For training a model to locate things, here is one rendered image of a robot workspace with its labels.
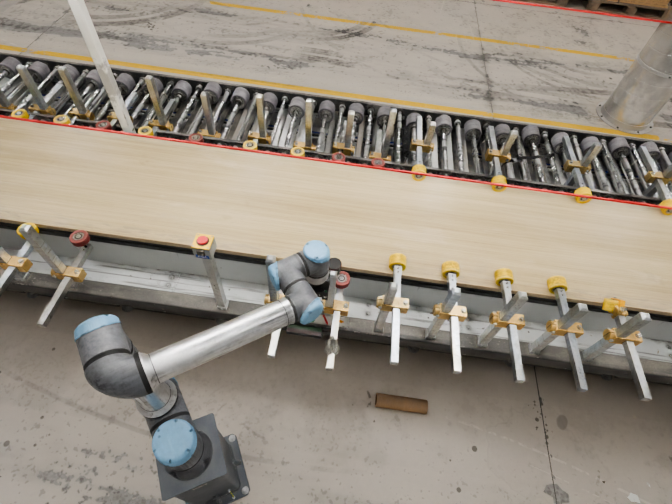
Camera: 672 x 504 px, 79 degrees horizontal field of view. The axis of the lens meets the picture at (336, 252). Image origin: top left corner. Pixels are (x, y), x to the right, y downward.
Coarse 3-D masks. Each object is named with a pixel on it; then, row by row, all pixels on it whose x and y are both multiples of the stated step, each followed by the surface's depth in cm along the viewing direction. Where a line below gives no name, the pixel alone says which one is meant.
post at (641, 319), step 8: (640, 312) 163; (632, 320) 166; (640, 320) 162; (648, 320) 161; (616, 328) 175; (624, 328) 170; (632, 328) 167; (624, 336) 173; (600, 344) 184; (608, 344) 180; (584, 352) 195; (592, 352) 189; (600, 352) 187
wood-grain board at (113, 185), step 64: (0, 128) 232; (64, 128) 235; (0, 192) 205; (64, 192) 208; (128, 192) 211; (192, 192) 214; (256, 192) 217; (320, 192) 220; (384, 192) 224; (448, 192) 227; (512, 192) 231; (256, 256) 195; (384, 256) 198; (448, 256) 201; (512, 256) 204; (576, 256) 207; (640, 256) 210
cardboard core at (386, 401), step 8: (376, 400) 246; (384, 400) 239; (392, 400) 240; (400, 400) 240; (408, 400) 240; (416, 400) 241; (424, 400) 242; (392, 408) 240; (400, 408) 239; (408, 408) 239; (416, 408) 239; (424, 408) 239
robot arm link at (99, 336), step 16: (96, 320) 111; (112, 320) 114; (80, 336) 109; (96, 336) 108; (112, 336) 110; (80, 352) 108; (96, 352) 106; (112, 352) 107; (128, 352) 111; (160, 384) 144; (176, 384) 166; (144, 400) 140; (160, 400) 147; (176, 400) 156; (144, 416) 151; (160, 416) 152
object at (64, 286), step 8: (88, 248) 198; (80, 256) 195; (72, 264) 192; (80, 264) 194; (64, 280) 187; (72, 280) 190; (64, 288) 185; (56, 296) 182; (64, 296) 186; (48, 304) 180; (56, 304) 181; (48, 312) 178; (40, 320) 175; (48, 320) 177
